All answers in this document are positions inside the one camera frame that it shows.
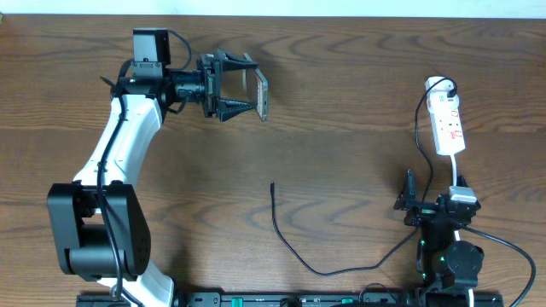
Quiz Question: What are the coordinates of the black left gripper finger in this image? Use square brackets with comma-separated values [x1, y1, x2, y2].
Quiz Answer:
[216, 49, 258, 72]
[216, 98, 254, 122]

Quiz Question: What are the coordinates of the black charger cable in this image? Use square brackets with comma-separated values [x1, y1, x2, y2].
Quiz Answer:
[270, 77, 459, 277]

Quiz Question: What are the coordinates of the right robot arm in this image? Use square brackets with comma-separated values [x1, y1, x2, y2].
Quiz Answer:
[393, 171, 485, 306]

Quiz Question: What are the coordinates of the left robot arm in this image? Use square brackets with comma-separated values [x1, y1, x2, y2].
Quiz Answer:
[47, 49, 264, 306]

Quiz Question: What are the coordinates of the white USB charger plug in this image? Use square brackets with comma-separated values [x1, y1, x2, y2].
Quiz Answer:
[425, 76, 457, 98]

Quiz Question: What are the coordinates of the white power strip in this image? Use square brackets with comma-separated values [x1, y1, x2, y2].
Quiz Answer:
[426, 90, 466, 156]

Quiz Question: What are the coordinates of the white power strip cord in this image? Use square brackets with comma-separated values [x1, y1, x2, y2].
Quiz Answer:
[450, 153, 475, 307]

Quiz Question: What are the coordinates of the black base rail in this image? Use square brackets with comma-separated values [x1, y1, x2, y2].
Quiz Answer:
[76, 290, 504, 307]

